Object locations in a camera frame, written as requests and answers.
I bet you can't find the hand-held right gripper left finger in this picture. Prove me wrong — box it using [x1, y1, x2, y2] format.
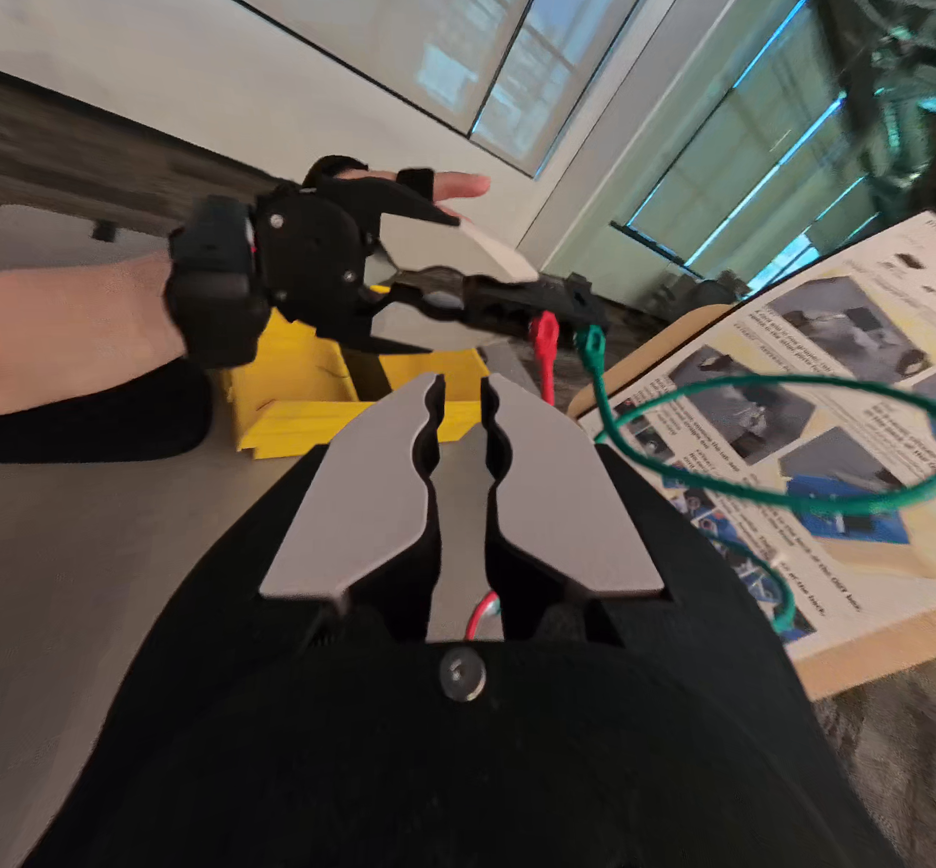
[258, 373, 447, 641]

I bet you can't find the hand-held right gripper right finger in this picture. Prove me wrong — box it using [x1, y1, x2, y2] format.
[479, 373, 666, 641]

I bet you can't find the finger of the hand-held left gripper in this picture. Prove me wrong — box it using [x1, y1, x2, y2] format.
[362, 184, 542, 285]
[357, 268, 513, 357]

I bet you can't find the red ethernet cable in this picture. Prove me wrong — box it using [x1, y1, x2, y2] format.
[466, 312, 560, 641]

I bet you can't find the yellow plastic bin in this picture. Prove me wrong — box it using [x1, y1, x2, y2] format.
[219, 289, 492, 461]

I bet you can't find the green ethernet cable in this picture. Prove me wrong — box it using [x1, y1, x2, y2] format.
[574, 325, 936, 635]

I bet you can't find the person's left forearm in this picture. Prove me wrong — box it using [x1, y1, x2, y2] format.
[0, 250, 187, 417]

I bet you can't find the person's left hand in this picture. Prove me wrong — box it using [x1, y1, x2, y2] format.
[336, 166, 493, 219]

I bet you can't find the glass partition window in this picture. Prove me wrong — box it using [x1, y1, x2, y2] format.
[610, 0, 936, 284]

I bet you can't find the large window with blind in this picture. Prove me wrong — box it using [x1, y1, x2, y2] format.
[120, 0, 681, 178]

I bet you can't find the printed instruction sheet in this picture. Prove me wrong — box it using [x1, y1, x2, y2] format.
[585, 213, 936, 660]

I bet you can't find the instruction sheet on clipboard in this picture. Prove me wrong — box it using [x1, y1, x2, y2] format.
[566, 210, 936, 701]

